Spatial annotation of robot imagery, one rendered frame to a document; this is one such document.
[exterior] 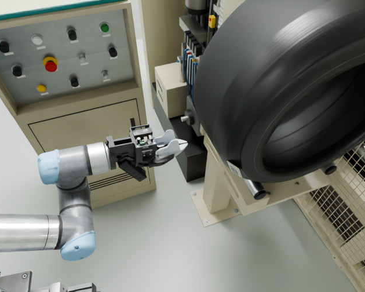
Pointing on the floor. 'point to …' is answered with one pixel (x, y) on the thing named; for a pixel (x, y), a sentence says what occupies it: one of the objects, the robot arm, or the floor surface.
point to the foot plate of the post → (232, 210)
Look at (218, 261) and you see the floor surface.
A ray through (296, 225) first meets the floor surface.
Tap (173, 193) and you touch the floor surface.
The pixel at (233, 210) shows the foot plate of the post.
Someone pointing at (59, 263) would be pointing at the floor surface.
